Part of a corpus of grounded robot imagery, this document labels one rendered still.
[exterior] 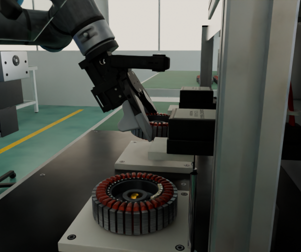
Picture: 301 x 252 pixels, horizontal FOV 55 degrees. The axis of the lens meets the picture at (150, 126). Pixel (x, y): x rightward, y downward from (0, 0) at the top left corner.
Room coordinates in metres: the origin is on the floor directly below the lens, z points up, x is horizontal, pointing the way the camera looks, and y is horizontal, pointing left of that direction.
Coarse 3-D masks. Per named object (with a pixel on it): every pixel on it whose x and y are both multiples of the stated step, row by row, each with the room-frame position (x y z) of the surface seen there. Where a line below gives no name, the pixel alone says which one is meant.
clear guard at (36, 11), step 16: (0, 0) 0.31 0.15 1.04; (16, 0) 0.33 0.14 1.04; (32, 0) 0.35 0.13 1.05; (48, 0) 0.38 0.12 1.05; (64, 0) 0.41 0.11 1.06; (0, 16) 0.32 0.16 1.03; (16, 16) 0.35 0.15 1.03; (32, 16) 0.38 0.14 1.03; (48, 16) 0.41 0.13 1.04; (0, 32) 0.34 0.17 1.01; (16, 32) 0.37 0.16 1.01; (32, 32) 0.40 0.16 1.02
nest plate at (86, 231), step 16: (80, 224) 0.32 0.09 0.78; (96, 224) 0.32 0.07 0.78; (176, 224) 0.32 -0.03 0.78; (64, 240) 0.29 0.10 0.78; (80, 240) 0.29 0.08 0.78; (96, 240) 0.29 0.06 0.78; (112, 240) 0.29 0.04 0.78; (128, 240) 0.29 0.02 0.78; (144, 240) 0.29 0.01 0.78; (160, 240) 0.29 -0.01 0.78; (176, 240) 0.29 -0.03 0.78
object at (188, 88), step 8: (184, 88) 0.57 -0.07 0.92; (192, 88) 0.57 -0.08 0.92; (200, 88) 0.57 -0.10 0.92; (208, 88) 0.57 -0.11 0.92; (184, 96) 0.55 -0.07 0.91; (192, 96) 0.55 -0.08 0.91; (200, 96) 0.54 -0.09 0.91; (208, 96) 0.54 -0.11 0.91; (216, 96) 0.60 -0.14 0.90; (184, 104) 0.55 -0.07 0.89; (192, 104) 0.54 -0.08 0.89; (200, 104) 0.54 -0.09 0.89; (208, 104) 0.54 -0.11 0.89; (168, 112) 0.56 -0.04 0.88
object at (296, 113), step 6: (288, 96) 0.30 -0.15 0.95; (288, 102) 0.30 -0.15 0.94; (288, 108) 0.31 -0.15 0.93; (288, 114) 0.30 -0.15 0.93; (294, 114) 0.30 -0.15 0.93; (300, 114) 0.30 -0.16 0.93; (294, 120) 0.30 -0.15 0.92; (288, 126) 0.30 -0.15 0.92; (294, 126) 0.30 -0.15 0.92; (300, 126) 0.30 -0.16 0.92; (288, 132) 0.29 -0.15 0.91; (294, 132) 0.29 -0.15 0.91; (300, 132) 0.29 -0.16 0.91; (288, 138) 0.29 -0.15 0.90; (294, 138) 0.29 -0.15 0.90; (300, 138) 0.29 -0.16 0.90
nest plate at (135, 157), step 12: (132, 144) 0.64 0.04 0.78; (144, 144) 0.64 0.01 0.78; (120, 156) 0.56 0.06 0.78; (132, 156) 0.56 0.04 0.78; (144, 156) 0.56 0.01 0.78; (120, 168) 0.52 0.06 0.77; (132, 168) 0.52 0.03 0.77; (144, 168) 0.52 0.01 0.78; (156, 168) 0.51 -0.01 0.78; (168, 168) 0.51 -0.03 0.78; (180, 168) 0.51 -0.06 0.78; (192, 168) 0.50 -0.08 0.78
